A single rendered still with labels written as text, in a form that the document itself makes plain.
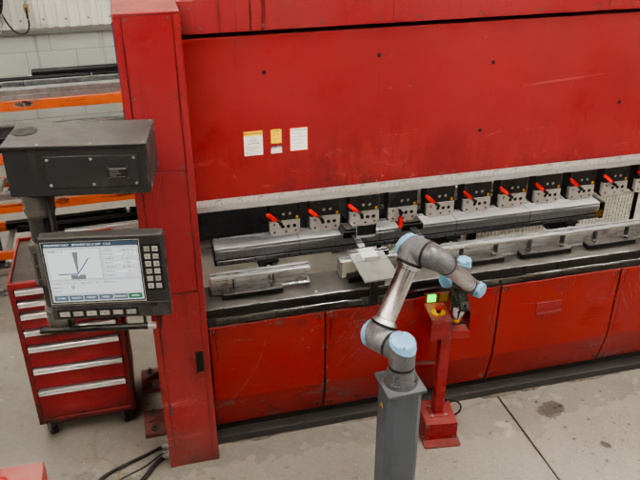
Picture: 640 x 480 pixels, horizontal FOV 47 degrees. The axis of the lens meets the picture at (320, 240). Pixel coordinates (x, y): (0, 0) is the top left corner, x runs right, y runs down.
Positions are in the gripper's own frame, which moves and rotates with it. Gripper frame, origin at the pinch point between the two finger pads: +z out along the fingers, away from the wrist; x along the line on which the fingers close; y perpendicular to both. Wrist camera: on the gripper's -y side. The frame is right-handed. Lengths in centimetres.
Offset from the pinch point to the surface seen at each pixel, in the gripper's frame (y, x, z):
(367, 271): 10, 45, -25
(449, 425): -13, 1, 63
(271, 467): -22, 97, 73
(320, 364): 8, 68, 31
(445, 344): -1.8, 5.2, 15.0
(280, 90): 29, 85, -114
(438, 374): -3.5, 7.2, 34.5
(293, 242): 50, 78, -19
